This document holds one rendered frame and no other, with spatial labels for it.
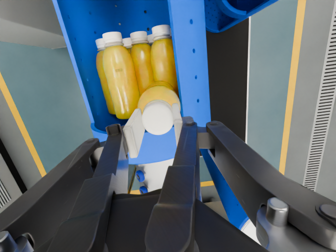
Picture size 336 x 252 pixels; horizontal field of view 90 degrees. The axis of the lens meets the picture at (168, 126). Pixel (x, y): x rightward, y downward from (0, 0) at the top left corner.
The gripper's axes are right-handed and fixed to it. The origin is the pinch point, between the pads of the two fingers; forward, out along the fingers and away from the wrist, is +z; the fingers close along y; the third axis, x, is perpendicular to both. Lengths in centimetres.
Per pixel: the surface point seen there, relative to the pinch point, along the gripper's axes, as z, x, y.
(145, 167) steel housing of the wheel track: 40, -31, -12
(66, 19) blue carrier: 22.5, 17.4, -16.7
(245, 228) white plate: 30, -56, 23
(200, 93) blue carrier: 14.4, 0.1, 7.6
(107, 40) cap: 21.3, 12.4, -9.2
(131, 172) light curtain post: 91, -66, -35
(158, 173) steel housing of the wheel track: 40, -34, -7
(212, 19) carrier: 117, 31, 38
